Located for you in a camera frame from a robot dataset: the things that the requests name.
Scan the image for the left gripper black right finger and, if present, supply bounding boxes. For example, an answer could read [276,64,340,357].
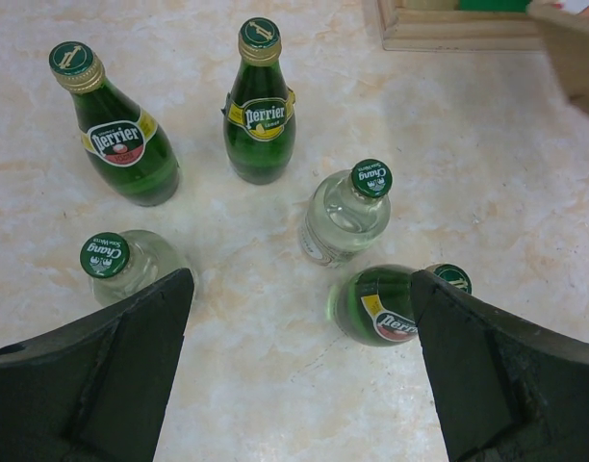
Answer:
[411,270,589,461]

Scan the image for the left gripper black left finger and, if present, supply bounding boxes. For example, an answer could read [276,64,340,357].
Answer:
[0,269,194,461]

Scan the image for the clear glass bottle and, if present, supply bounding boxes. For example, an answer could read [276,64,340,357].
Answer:
[299,158,393,268]
[79,229,191,307]

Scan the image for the dark green bottle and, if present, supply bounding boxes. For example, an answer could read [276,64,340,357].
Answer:
[326,263,473,347]

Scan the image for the green bottle red label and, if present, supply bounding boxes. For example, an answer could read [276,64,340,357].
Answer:
[48,41,180,207]

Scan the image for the green bottle yellow label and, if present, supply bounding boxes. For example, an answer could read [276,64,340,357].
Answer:
[222,16,296,185]

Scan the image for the green tank top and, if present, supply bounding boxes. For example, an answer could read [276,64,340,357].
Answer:
[458,0,530,13]

